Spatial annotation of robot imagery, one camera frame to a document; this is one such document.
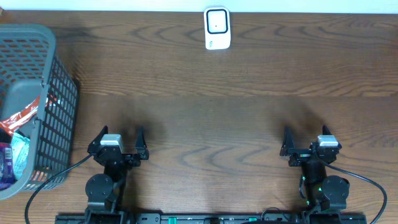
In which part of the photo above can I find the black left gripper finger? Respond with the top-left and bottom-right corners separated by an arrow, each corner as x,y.
87,126 -> 108,154
134,126 -> 149,160

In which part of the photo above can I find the mint green snack packet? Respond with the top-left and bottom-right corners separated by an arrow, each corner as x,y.
11,133 -> 30,180

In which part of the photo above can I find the red orange snack bar wrapper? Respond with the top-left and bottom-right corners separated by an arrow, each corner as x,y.
1,96 -> 40,136

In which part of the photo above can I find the purple Carefree packet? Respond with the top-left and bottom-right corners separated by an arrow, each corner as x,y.
1,142 -> 15,190

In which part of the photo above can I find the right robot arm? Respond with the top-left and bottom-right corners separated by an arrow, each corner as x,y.
280,126 -> 349,223

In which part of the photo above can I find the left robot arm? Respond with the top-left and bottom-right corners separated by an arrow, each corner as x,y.
83,126 -> 149,224

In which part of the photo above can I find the white barcode scanner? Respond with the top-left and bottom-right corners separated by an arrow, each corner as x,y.
203,7 -> 231,50

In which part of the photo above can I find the grey plastic mesh basket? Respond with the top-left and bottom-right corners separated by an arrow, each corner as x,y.
1,24 -> 79,200

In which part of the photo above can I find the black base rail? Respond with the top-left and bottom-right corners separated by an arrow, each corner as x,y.
55,212 -> 368,224

